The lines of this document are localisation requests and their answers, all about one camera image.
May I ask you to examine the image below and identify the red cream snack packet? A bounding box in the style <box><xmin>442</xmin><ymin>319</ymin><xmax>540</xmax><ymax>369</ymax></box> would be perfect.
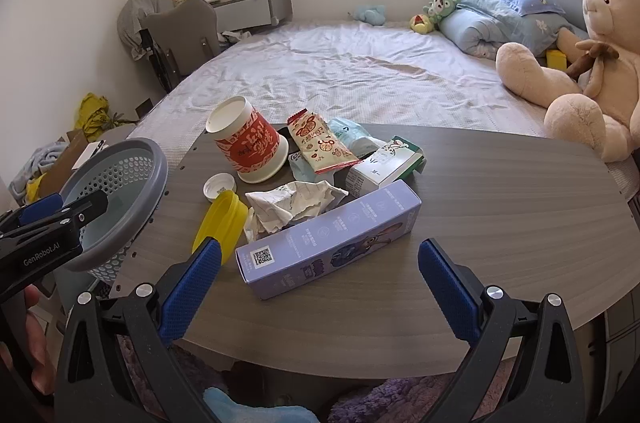
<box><xmin>286</xmin><ymin>109</ymin><xmax>359</xmax><ymax>174</ymax></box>

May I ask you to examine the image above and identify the large beige teddy bear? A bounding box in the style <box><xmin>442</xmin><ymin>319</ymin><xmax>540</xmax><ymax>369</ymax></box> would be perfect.
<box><xmin>496</xmin><ymin>0</ymin><xmax>639</xmax><ymax>163</ymax></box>

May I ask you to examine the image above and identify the bed with white sheet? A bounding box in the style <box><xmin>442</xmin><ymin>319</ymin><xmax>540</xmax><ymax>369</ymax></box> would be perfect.
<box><xmin>127</xmin><ymin>20</ymin><xmax>640</xmax><ymax>204</ymax></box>

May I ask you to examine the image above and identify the yellow plastic lid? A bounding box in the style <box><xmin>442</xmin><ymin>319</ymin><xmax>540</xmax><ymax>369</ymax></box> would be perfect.
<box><xmin>192</xmin><ymin>190</ymin><xmax>248</xmax><ymax>265</ymax></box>

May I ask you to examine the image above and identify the white notepad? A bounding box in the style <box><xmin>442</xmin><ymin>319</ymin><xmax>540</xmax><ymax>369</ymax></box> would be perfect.
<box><xmin>72</xmin><ymin>140</ymin><xmax>107</xmax><ymax>170</ymax></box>

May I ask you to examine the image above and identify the wood grain table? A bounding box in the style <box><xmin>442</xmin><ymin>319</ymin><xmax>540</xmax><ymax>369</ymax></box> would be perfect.
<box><xmin>108</xmin><ymin>122</ymin><xmax>640</xmax><ymax>380</ymax></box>

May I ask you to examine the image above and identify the rolled light blue quilt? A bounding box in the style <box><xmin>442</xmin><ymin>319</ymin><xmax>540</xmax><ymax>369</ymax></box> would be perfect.
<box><xmin>439</xmin><ymin>0</ymin><xmax>587</xmax><ymax>60</ymax></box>

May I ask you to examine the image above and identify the purple cardboard box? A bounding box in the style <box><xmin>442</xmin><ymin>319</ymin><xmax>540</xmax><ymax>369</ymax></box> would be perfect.
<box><xmin>235</xmin><ymin>180</ymin><xmax>422</xmax><ymax>301</ymax></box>

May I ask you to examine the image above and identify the grey plastic stool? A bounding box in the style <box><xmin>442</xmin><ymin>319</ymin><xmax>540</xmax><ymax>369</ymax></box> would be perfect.
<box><xmin>99</xmin><ymin>124</ymin><xmax>137</xmax><ymax>146</ymax></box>

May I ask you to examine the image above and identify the blue plush toy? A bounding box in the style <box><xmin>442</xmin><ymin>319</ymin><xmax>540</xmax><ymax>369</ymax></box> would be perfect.
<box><xmin>349</xmin><ymin>5</ymin><xmax>386</xmax><ymax>26</ymax></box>

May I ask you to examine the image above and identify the yellow bag on floor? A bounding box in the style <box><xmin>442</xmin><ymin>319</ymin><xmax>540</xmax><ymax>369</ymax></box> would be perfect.
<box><xmin>75</xmin><ymin>92</ymin><xmax>137</xmax><ymax>142</ymax></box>

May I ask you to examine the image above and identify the grey wall desk drawer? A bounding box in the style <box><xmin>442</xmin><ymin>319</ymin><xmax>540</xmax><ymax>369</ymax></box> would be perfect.
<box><xmin>214</xmin><ymin>0</ymin><xmax>293</xmax><ymax>32</ymax></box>

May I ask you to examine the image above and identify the green white milk carton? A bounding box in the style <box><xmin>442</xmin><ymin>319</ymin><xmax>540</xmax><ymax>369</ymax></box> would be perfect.
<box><xmin>345</xmin><ymin>136</ymin><xmax>426</xmax><ymax>198</ymax></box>

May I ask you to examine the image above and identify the light blue wipes packet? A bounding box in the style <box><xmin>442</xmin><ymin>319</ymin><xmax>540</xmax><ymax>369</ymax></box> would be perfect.
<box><xmin>288</xmin><ymin>117</ymin><xmax>385</xmax><ymax>184</ymax></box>

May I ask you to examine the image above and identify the light blue blanket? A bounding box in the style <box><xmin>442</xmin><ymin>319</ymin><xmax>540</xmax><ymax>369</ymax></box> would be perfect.
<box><xmin>9</xmin><ymin>141</ymin><xmax>68</xmax><ymax>205</ymax></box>

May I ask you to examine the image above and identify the yellow red plush toy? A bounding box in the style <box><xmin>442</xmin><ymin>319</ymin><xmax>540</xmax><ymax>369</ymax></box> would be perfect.
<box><xmin>409</xmin><ymin>14</ymin><xmax>435</xmax><ymax>35</ymax></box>

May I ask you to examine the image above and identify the black wall socket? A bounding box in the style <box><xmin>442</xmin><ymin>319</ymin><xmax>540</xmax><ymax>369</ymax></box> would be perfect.
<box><xmin>136</xmin><ymin>99</ymin><xmax>153</xmax><ymax>120</ymax></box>

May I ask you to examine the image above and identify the grey cloth on chair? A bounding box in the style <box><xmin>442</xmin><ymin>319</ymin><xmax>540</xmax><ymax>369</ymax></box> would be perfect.
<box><xmin>116</xmin><ymin>0</ymin><xmax>175</xmax><ymax>61</ymax></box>

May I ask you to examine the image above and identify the white paper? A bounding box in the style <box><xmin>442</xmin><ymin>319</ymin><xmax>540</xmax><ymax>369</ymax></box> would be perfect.
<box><xmin>244</xmin><ymin>180</ymin><xmax>348</xmax><ymax>242</ymax></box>

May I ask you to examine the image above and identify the red white paper cup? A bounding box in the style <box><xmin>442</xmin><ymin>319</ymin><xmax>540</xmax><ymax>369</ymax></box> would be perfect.
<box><xmin>205</xmin><ymin>96</ymin><xmax>288</xmax><ymax>184</ymax></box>

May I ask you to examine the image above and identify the green white plush doll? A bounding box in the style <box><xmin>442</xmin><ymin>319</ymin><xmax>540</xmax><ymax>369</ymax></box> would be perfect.
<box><xmin>423</xmin><ymin>0</ymin><xmax>459</xmax><ymax>26</ymax></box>

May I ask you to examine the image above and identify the grey desk chair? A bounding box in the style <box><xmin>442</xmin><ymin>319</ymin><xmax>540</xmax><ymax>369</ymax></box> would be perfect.
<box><xmin>138</xmin><ymin>0</ymin><xmax>221</xmax><ymax>94</ymax></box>

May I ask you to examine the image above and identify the yellow toy block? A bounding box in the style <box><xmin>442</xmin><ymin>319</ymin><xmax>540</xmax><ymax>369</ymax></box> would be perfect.
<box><xmin>546</xmin><ymin>49</ymin><xmax>568</xmax><ymax>72</ymax></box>

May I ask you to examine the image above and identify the white round cap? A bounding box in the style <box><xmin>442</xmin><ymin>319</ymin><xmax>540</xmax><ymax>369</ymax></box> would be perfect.
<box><xmin>203</xmin><ymin>172</ymin><xmax>236</xmax><ymax>203</ymax></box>

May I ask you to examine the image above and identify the person's left hand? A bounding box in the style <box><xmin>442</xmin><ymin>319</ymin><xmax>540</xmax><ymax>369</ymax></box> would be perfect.
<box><xmin>24</xmin><ymin>284</ymin><xmax>56</xmax><ymax>395</ymax></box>

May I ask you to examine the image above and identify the grey perforated laundry basket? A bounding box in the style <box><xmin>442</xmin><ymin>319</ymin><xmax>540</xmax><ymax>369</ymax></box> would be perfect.
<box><xmin>61</xmin><ymin>138</ymin><xmax>168</xmax><ymax>283</ymax></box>

